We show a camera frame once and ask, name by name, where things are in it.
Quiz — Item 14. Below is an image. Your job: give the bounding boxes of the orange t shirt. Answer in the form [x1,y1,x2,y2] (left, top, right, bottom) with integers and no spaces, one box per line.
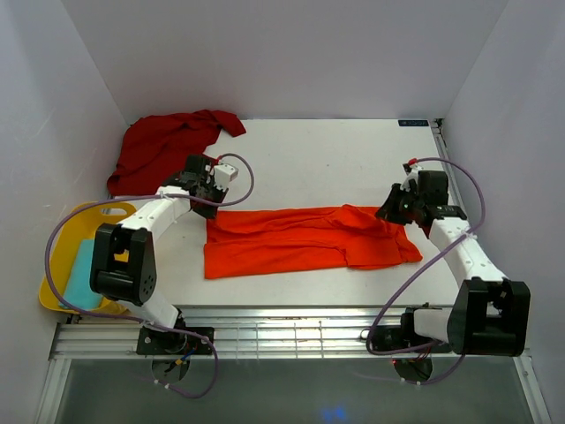
[203,204,423,279]

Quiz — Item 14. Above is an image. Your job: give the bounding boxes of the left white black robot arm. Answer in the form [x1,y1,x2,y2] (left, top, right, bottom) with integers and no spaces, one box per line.
[90,155,238,353]

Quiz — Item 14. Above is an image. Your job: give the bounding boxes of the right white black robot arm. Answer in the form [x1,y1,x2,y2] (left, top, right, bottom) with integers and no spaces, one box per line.
[376,163,531,357]

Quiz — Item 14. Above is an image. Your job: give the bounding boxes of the dark red t shirt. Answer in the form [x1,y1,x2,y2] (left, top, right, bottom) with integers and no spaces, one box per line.
[107,110,246,197]

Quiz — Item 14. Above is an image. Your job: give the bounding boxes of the blue table label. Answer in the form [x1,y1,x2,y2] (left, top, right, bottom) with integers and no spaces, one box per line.
[397,119,429,127]

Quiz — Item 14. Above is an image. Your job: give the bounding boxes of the yellow plastic tray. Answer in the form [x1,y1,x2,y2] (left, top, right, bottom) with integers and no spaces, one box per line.
[50,202,136,315]

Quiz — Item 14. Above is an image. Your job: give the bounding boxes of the teal folded t shirt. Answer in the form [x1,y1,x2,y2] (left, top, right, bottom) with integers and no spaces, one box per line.
[64,239,102,310]

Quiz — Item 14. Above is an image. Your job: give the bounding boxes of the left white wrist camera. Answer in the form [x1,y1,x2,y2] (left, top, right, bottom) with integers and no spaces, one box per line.
[213,163,238,186]

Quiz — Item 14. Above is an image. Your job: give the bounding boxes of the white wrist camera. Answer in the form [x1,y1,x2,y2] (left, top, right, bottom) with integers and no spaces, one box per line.
[401,158,423,193]
[213,163,238,186]

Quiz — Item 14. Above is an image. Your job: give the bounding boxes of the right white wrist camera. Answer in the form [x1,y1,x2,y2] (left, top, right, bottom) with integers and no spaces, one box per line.
[401,158,423,193]

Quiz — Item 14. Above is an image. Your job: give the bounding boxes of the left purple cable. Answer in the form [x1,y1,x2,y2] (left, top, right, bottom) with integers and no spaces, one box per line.
[43,153,255,399]

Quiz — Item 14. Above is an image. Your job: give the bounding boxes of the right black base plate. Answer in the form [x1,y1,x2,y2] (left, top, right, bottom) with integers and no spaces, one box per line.
[371,325,452,353]

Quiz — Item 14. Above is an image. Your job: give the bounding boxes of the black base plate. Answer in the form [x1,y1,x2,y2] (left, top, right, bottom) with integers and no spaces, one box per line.
[135,327,212,356]
[371,325,452,353]

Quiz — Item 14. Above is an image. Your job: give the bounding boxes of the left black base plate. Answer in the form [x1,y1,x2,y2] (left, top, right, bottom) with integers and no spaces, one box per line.
[135,327,212,356]

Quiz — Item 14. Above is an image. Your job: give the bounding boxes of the aluminium rail frame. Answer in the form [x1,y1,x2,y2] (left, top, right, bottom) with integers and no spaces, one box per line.
[38,119,551,423]

